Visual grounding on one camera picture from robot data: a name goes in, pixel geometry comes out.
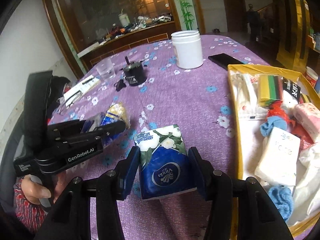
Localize blue towel cloth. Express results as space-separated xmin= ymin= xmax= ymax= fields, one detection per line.
xmin=268 ymin=186 xmax=294 ymax=222

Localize white cloth towel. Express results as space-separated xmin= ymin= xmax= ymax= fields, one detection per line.
xmin=287 ymin=143 xmax=319 ymax=226

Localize lemon print tissue pack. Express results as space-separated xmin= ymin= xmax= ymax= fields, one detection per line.
xmin=254 ymin=127 xmax=300 ymax=186

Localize small gold blue packet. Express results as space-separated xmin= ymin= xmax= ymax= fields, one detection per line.
xmin=81 ymin=103 xmax=131 ymax=133

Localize blue cloth red bag bundle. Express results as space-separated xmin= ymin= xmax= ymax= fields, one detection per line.
xmin=260 ymin=101 xmax=295 ymax=137

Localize blue Vinda tissue pack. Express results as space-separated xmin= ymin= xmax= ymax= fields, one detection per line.
xmin=133 ymin=124 xmax=196 ymax=200

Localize pink rose tissue pack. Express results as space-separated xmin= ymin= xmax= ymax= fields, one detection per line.
xmin=293 ymin=102 xmax=320 ymax=143

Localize black snack packet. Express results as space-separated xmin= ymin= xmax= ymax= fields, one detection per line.
xmin=282 ymin=78 xmax=300 ymax=116

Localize colourful sponge pack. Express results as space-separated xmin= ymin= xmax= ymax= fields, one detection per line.
xmin=258 ymin=74 xmax=283 ymax=107

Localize long white plastic packet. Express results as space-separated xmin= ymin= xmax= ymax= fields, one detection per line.
xmin=230 ymin=72 xmax=267 ymax=120

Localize person left hand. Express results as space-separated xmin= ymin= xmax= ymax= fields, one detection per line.
xmin=21 ymin=171 xmax=67 ymax=205

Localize eyeglasses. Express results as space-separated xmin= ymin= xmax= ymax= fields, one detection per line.
xmin=57 ymin=90 xmax=82 ymax=115

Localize white notebook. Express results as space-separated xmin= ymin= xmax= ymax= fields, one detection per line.
xmin=63 ymin=75 xmax=100 ymax=102

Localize black bag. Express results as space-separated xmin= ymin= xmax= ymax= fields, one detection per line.
xmin=47 ymin=76 xmax=71 ymax=120

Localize black pen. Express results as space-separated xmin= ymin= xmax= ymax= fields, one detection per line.
xmin=82 ymin=77 xmax=94 ymax=85

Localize clear plastic cup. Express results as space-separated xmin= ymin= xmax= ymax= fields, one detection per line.
xmin=96 ymin=57 xmax=116 ymax=80

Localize yellow cardboard box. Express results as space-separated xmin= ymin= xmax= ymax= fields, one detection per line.
xmin=227 ymin=64 xmax=319 ymax=239

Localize black round device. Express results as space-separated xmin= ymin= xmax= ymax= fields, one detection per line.
xmin=114 ymin=56 xmax=147 ymax=92

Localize purple floral tablecloth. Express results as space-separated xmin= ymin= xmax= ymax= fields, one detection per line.
xmin=51 ymin=35 xmax=265 ymax=239

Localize wooden glass cabinet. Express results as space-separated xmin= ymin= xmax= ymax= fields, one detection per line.
xmin=42 ymin=0 xmax=206 ymax=78

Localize red white bucket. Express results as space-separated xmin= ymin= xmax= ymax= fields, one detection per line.
xmin=304 ymin=66 xmax=318 ymax=87

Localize black smartphone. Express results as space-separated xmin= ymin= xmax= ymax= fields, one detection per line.
xmin=208 ymin=53 xmax=242 ymax=70

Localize white plastic jar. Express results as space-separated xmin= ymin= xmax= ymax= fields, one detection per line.
xmin=171 ymin=30 xmax=203 ymax=70

